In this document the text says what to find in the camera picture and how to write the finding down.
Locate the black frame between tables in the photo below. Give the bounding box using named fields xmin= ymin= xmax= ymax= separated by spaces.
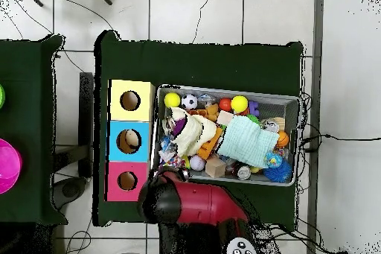
xmin=77 ymin=72 xmax=95 ymax=179

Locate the pink plastic bowl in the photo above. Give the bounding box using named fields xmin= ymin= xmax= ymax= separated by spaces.
xmin=0 ymin=138 xmax=24 ymax=195

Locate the small orange basketball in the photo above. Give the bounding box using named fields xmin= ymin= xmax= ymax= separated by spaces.
xmin=275 ymin=130 xmax=290 ymax=148

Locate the globe print ball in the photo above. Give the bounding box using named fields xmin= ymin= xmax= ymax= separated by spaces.
xmin=264 ymin=151 xmax=283 ymax=169

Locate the grey floor base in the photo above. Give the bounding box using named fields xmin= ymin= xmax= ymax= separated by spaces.
xmin=52 ymin=176 xmax=89 ymax=210

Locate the dark green side table cloth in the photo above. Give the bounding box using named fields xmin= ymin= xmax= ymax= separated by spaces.
xmin=0 ymin=34 xmax=68 ymax=226

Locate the small red ball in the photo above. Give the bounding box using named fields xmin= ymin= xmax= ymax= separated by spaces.
xmin=218 ymin=98 xmax=233 ymax=112

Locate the wooden cube block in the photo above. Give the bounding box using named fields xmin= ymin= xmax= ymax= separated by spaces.
xmin=205 ymin=153 xmax=227 ymax=178

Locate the blue spiky ball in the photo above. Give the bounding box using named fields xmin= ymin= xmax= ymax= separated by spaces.
xmin=262 ymin=159 xmax=293 ymax=184

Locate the cream cloth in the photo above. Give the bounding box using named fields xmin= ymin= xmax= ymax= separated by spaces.
xmin=162 ymin=106 xmax=218 ymax=157

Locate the colourful dotted paper wrapper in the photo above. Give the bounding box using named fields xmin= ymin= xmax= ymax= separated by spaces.
xmin=159 ymin=150 xmax=187 ymax=171

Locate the black power cable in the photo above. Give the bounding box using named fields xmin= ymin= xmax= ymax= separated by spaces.
xmin=300 ymin=133 xmax=381 ymax=153

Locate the grey mesh bin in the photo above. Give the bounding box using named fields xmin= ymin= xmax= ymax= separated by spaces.
xmin=150 ymin=83 xmax=301 ymax=187

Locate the wooden box with three holes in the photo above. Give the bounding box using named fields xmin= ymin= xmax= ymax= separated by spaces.
xmin=106 ymin=79 xmax=156 ymax=202

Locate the mint green cloth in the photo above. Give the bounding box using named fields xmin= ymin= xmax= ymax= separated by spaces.
xmin=217 ymin=115 xmax=281 ymax=169

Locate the small soccer ball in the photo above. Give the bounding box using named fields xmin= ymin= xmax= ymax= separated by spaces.
xmin=181 ymin=93 xmax=199 ymax=111

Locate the thin black floor wire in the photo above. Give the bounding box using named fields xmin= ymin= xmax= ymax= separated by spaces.
xmin=191 ymin=0 xmax=217 ymax=45

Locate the yellow ball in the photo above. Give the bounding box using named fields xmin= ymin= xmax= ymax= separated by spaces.
xmin=230 ymin=95 xmax=249 ymax=114
xmin=163 ymin=92 xmax=182 ymax=109

